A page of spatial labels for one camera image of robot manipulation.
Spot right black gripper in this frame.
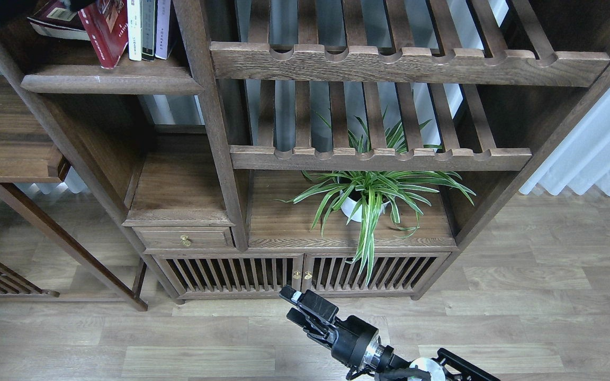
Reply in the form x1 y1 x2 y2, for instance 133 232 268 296
279 285 380 371

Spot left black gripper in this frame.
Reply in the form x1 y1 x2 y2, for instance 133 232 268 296
0 0 96 16

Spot dark maroon book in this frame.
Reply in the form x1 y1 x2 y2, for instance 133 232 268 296
27 1 90 41

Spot red book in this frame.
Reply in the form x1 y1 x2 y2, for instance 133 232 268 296
78 1 128 69

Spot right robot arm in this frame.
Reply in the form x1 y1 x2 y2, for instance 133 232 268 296
279 285 497 380

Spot brass cabinet door knobs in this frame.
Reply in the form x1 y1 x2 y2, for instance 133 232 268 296
292 271 313 280

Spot white plant pot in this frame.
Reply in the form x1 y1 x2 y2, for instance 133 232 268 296
340 183 390 226

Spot spider plant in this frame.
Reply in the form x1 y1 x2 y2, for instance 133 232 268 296
280 108 478 289

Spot white standing book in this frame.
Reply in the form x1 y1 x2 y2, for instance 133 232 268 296
126 0 142 62

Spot brass drawer knob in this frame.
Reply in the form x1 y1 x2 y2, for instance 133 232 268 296
180 234 192 248

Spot dark green standing book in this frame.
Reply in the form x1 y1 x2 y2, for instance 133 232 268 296
141 0 157 62

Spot lavender standing book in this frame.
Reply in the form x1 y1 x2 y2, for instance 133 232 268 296
155 0 179 60

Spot dark wooden bookshelf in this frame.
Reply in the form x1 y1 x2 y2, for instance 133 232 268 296
0 1 610 302

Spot white curtain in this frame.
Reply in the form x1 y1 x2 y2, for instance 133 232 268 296
520 89 610 196

